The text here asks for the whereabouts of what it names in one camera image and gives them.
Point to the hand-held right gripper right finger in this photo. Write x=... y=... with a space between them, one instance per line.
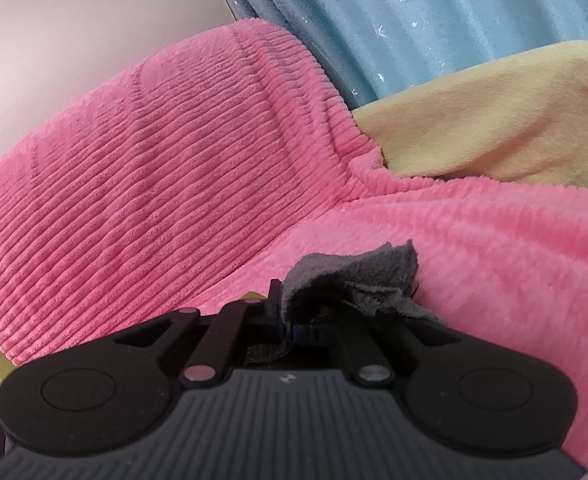
x=308 y=333

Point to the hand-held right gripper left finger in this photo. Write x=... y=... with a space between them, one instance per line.
x=275 y=310

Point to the grey cleaning cloth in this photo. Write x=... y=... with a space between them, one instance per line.
x=364 y=270

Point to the pink ribbed blanket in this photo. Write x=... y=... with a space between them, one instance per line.
x=174 y=185

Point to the pale yellow fleece blanket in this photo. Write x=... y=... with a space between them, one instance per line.
x=499 y=125

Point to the blue star-print curtain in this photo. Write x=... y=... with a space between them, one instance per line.
x=424 y=20

